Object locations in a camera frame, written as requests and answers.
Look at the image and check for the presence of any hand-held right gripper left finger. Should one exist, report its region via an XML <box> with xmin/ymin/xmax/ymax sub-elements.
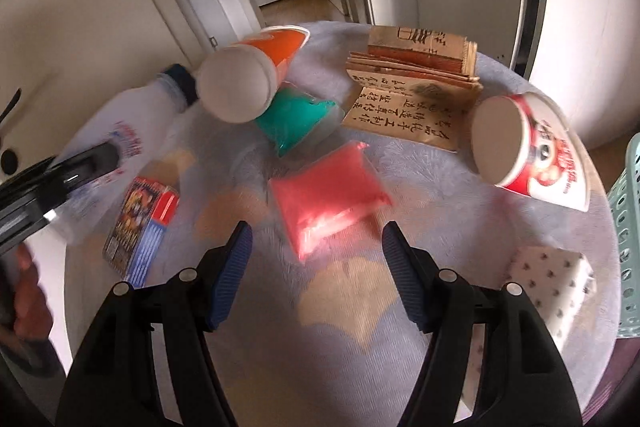
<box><xmin>55</xmin><ymin>221</ymin><xmax>253</xmax><ymax>427</ymax></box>

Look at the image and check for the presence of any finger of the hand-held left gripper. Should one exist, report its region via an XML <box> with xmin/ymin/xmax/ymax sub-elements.
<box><xmin>47</xmin><ymin>142</ymin><xmax>122</xmax><ymax>204</ymax></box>

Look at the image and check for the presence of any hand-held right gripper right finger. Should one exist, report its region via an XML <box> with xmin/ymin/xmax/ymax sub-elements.
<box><xmin>381</xmin><ymin>221</ymin><xmax>583</xmax><ymax>427</ymax></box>

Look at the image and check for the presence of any white plastic bottle blue cap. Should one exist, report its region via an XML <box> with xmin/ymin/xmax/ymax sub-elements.
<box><xmin>45</xmin><ymin>64</ymin><xmax>198</xmax><ymax>248</ymax></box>

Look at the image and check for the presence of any person's left hand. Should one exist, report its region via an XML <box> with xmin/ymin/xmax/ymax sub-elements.
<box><xmin>14</xmin><ymin>244</ymin><xmax>54</xmax><ymax>341</ymax></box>

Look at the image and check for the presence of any small colourful printed box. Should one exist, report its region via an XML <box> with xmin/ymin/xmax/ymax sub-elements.
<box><xmin>102</xmin><ymin>177</ymin><xmax>181</xmax><ymax>288</ymax></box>

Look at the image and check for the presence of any pink plastic bag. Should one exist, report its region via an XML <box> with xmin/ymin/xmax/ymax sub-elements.
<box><xmin>268</xmin><ymin>140</ymin><xmax>393</xmax><ymax>262</ymax></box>

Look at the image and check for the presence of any white patterned tissue packet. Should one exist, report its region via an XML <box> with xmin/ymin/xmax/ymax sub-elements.
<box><xmin>502</xmin><ymin>246</ymin><xmax>598</xmax><ymax>353</ymax></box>

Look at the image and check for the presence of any folded brown paper booklet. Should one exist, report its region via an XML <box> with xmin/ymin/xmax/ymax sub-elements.
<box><xmin>341</xmin><ymin>25</ymin><xmax>483</xmax><ymax>152</ymax></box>

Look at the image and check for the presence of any orange paper cup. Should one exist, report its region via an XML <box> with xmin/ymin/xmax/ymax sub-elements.
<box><xmin>196</xmin><ymin>25</ymin><xmax>311</xmax><ymax>124</ymax></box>

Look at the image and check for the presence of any red and white paper cup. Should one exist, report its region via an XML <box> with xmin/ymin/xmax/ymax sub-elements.
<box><xmin>470</xmin><ymin>92</ymin><xmax>593</xmax><ymax>212</ymax></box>

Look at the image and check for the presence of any teal plastic bag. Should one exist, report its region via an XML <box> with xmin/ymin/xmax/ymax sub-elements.
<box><xmin>254</xmin><ymin>82</ymin><xmax>346</xmax><ymax>158</ymax></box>

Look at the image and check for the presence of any teal plastic basket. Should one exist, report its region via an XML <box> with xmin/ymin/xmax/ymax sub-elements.
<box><xmin>606</xmin><ymin>142</ymin><xmax>640</xmax><ymax>340</ymax></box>

